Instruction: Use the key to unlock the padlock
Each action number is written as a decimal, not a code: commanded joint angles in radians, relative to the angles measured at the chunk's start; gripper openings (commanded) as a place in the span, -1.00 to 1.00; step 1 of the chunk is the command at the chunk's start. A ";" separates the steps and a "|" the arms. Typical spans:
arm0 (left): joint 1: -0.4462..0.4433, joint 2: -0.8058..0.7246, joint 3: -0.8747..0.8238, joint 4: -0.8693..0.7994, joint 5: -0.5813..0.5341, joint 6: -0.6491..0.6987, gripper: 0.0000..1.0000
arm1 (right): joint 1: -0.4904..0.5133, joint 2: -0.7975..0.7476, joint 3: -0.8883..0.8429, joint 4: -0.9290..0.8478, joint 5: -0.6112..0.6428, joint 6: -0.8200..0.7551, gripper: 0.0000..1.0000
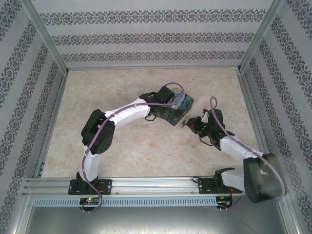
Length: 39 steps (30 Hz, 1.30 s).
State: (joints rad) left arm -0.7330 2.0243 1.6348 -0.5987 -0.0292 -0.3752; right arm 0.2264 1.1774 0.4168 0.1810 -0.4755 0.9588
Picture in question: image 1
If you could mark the small blue padlock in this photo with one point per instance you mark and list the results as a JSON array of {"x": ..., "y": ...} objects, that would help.
[{"x": 185, "y": 122}]

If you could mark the starry night painted box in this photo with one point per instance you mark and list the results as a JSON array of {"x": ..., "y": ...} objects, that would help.
[{"x": 182, "y": 104}]

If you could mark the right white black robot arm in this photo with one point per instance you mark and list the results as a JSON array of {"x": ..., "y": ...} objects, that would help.
[{"x": 258, "y": 180}]

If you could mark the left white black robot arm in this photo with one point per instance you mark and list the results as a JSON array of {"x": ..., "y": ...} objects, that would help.
[{"x": 126, "y": 112}]

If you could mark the grey sheet metal shelf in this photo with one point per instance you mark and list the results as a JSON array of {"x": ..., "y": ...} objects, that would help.
[{"x": 156, "y": 220}]

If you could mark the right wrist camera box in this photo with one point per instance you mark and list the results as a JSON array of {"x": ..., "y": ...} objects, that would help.
[{"x": 204, "y": 119}]

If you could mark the aluminium side rail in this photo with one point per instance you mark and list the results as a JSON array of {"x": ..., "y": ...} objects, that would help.
[
  {"x": 253, "y": 109},
  {"x": 54, "y": 117}
]

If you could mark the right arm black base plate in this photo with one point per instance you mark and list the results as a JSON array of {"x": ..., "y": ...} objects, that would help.
[{"x": 206, "y": 186}]

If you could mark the long aluminium base rail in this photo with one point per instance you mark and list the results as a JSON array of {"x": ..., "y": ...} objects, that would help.
[{"x": 158, "y": 186}]

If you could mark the aluminium corner post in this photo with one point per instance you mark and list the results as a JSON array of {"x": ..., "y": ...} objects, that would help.
[
  {"x": 258, "y": 36},
  {"x": 46, "y": 36}
]

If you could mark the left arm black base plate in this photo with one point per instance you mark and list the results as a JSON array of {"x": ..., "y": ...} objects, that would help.
[{"x": 104, "y": 186}]

